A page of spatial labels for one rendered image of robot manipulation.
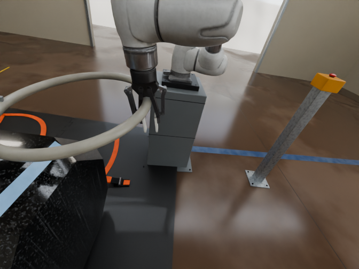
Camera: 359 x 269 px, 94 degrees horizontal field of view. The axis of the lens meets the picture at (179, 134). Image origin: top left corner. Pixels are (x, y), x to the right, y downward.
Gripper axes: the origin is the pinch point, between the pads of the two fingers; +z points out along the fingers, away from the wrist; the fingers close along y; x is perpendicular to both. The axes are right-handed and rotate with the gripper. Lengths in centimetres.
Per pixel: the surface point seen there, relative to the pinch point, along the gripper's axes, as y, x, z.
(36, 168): 36.6, 13.3, 7.1
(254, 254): -63, 18, 104
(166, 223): -2, -1, 93
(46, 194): 33.0, 19.3, 12.7
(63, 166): 32.4, 8.7, 12.4
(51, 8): 277, -469, -6
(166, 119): -4, -58, 39
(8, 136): 51, 2, 3
